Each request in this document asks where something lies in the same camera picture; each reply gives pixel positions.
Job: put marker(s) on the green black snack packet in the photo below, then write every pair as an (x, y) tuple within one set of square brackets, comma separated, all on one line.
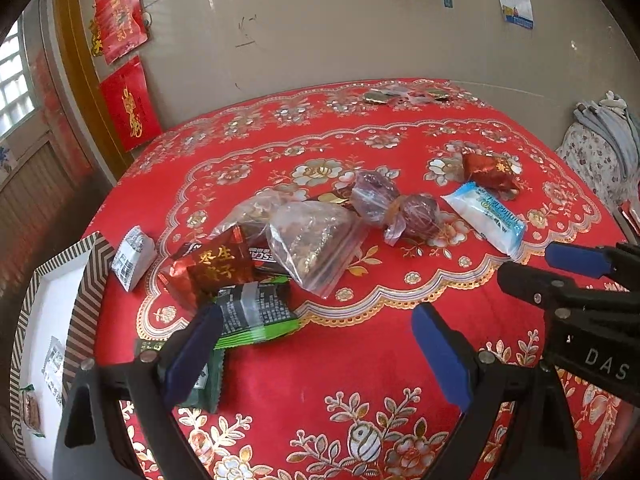
[(255, 312)]

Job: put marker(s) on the red gold wall decoration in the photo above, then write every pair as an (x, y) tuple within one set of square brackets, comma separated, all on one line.
[(131, 105), (120, 15)]

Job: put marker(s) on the red shiny candy packet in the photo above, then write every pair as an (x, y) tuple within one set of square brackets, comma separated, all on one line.
[(492, 171)]

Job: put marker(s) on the white blue snack packet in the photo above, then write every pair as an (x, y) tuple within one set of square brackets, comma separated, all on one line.
[(487, 220)]

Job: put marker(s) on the red gold-lettered snack packet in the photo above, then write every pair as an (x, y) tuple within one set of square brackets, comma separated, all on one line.
[(210, 270)]

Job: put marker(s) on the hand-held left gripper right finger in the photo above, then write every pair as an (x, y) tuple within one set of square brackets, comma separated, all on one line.
[(440, 360)]

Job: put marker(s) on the window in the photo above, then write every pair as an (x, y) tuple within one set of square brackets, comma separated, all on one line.
[(12, 85)]

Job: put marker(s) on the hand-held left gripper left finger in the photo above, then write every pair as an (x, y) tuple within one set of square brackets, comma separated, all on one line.
[(192, 355)]

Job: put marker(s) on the clear bag of brown snacks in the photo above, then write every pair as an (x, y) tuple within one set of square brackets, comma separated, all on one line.
[(247, 215)]

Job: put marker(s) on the floral cloth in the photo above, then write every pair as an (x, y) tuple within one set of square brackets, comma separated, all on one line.
[(590, 160)]

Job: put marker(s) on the ribbed metal door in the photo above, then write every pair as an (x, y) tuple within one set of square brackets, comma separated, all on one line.
[(35, 195)]

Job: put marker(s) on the dark green snack packet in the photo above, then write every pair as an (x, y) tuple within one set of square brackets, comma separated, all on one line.
[(202, 385)]

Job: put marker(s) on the clear twisted bag of dates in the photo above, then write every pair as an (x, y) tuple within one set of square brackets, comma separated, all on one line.
[(395, 207)]

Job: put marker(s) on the wooden door frame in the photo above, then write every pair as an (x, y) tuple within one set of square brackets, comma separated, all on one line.
[(82, 60)]

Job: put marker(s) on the clear zip bag of nuts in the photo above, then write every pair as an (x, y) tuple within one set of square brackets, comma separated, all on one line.
[(312, 245)]

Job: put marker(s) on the grey folded clothes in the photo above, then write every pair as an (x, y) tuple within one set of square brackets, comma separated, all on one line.
[(612, 120)]

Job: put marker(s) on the small items by table edge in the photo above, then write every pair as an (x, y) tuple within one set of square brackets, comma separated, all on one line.
[(400, 95)]

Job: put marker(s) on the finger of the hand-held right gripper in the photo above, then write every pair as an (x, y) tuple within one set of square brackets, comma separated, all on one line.
[(575, 260), (530, 285)]

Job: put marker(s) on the small white packet in box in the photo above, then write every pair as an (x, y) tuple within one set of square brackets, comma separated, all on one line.
[(52, 367)]

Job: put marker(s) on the white black-print snack packet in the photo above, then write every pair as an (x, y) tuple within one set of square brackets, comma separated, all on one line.
[(132, 257)]

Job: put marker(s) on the black red bar wrapper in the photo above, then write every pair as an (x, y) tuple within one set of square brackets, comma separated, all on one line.
[(267, 257)]

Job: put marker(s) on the red floral tablecloth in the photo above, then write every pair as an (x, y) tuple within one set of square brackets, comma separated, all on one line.
[(350, 385)]

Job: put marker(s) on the striped cardboard box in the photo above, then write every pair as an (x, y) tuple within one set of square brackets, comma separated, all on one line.
[(50, 305)]

